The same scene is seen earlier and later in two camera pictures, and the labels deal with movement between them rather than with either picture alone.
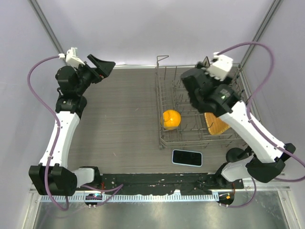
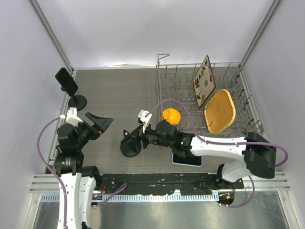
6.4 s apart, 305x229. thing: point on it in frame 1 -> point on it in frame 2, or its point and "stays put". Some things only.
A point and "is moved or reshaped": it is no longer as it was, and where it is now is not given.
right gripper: [218, 82] -> [144, 138]
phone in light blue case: [187, 158] stays put
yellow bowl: [170, 119] stays put
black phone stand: [235, 153] is moved or reshaped
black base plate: [178, 183] stays put
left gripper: [102, 70] -> [101, 124]
